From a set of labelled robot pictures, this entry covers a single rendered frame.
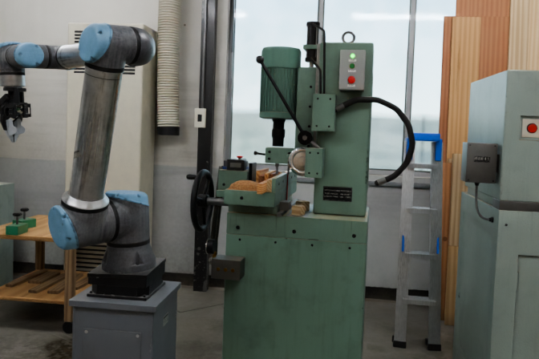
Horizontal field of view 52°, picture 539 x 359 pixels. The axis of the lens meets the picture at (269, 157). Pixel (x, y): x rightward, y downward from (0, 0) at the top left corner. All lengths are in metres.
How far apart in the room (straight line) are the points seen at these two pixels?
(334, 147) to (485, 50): 1.77
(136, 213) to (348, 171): 0.89
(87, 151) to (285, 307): 1.05
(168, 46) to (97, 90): 2.13
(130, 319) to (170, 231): 2.10
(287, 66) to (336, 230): 0.72
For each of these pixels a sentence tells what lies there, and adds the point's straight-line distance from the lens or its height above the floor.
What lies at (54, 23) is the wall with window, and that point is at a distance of 4.37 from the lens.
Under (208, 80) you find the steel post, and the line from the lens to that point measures 3.83.
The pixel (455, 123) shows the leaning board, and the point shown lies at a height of 1.23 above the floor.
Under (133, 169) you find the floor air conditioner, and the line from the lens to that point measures 3.75.
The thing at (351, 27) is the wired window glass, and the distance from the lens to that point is 3.94.
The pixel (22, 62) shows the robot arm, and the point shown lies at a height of 1.36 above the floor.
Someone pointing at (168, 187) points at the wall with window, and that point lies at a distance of 4.00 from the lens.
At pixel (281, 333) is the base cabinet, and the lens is 2.39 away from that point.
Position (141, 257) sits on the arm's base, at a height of 0.69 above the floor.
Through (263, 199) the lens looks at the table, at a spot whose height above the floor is 0.87.
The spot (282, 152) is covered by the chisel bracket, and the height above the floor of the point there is 1.05.
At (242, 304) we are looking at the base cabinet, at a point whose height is 0.42.
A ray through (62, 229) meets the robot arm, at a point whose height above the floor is 0.81.
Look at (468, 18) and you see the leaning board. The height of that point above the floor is 1.89.
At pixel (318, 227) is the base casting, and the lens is 2.25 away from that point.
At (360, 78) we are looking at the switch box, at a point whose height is 1.37.
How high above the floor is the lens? 1.15
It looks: 3 degrees down
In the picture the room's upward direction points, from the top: 2 degrees clockwise
